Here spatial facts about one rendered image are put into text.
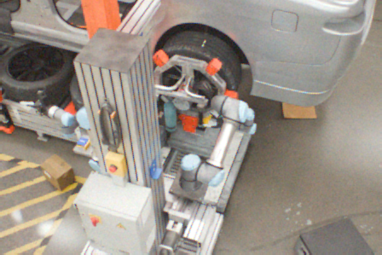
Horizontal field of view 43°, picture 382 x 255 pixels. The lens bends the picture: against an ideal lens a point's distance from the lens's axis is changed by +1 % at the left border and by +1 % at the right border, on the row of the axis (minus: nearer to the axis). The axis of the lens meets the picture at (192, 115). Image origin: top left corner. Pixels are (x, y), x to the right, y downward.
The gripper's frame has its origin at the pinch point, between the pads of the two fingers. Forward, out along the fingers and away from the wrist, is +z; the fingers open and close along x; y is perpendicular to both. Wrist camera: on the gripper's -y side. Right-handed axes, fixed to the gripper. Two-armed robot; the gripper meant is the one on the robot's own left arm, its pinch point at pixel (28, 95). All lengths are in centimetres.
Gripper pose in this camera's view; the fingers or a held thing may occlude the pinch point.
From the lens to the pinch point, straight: 319.6
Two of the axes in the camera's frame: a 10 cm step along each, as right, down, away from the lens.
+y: -0.6, 7.6, 6.4
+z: -8.3, -4.0, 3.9
